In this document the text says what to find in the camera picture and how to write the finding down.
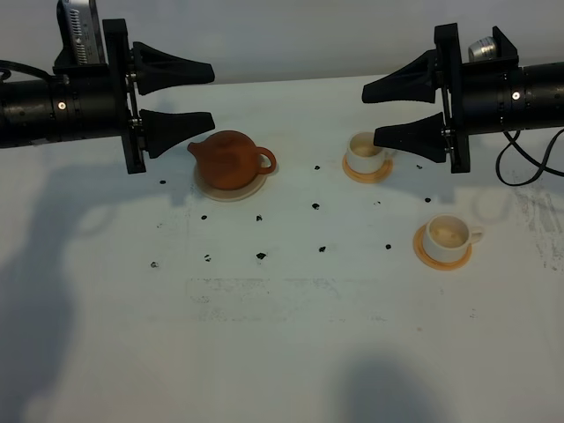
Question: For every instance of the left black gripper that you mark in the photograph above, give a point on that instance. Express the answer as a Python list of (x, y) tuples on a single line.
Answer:
[(91, 100)]

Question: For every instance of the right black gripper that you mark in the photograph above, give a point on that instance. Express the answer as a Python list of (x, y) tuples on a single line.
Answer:
[(479, 98)]

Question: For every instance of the brown clay teapot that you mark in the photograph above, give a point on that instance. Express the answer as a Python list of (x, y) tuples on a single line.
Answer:
[(231, 160)]

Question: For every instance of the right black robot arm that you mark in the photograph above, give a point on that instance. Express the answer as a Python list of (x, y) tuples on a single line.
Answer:
[(542, 97)]

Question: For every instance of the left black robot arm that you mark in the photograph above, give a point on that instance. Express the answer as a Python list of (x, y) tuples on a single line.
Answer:
[(27, 109)]

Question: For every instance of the beige teapot saucer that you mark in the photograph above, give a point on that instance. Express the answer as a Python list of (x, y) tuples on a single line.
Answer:
[(228, 196)]

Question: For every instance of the far orange coaster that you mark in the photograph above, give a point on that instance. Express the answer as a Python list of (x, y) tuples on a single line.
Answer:
[(378, 176)]

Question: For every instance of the orange coaster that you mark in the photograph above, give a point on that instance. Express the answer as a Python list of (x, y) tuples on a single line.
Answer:
[(417, 244), (378, 176)]

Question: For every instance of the far white teacup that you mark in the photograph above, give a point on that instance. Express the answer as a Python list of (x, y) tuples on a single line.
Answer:
[(363, 156)]

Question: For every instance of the white teacup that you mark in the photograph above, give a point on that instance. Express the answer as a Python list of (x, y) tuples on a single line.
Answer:
[(448, 236), (363, 156)]

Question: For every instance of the near white teacup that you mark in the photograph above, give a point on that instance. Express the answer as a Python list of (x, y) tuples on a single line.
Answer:
[(448, 236)]

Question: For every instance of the near orange coaster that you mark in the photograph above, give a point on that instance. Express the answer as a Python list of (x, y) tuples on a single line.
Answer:
[(417, 244)]

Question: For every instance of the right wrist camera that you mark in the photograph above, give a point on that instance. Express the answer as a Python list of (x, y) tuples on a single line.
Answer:
[(484, 49)]

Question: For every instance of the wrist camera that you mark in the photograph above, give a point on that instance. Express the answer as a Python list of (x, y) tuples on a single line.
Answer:
[(484, 49), (80, 26)]

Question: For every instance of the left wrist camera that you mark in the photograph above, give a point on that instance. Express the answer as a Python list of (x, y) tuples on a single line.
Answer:
[(80, 26)]

